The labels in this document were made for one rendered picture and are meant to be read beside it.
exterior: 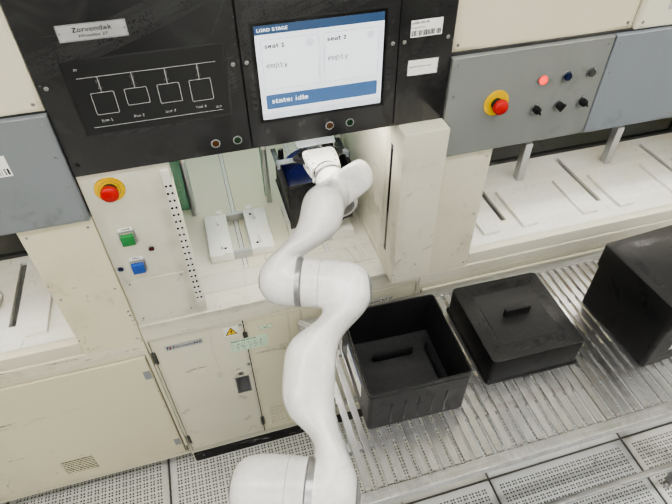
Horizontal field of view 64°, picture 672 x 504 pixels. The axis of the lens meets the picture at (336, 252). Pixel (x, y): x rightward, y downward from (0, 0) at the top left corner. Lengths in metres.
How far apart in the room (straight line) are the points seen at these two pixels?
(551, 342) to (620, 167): 0.97
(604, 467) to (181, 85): 2.09
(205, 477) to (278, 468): 1.35
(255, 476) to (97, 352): 0.87
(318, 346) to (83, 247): 0.69
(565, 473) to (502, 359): 0.97
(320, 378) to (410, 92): 0.71
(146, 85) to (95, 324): 0.74
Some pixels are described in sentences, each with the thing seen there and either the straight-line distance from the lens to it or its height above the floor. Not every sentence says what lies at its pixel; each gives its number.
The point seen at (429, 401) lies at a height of 0.84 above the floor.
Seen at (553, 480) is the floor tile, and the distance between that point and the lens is 2.42.
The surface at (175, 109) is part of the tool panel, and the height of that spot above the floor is 1.53.
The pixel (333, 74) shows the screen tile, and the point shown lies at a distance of 1.25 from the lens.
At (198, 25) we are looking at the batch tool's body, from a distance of 1.16.
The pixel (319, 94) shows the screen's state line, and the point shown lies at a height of 1.51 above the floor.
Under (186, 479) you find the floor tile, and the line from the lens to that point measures 2.36.
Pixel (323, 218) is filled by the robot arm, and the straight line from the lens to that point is 1.07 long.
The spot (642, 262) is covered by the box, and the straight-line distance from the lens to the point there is 1.75.
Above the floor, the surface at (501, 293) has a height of 0.86.
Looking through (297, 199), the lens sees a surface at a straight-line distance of 1.67.
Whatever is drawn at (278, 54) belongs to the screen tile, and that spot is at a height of 1.62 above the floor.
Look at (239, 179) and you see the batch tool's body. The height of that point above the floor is 0.87.
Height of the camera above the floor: 2.10
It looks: 44 degrees down
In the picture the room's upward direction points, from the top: 1 degrees counter-clockwise
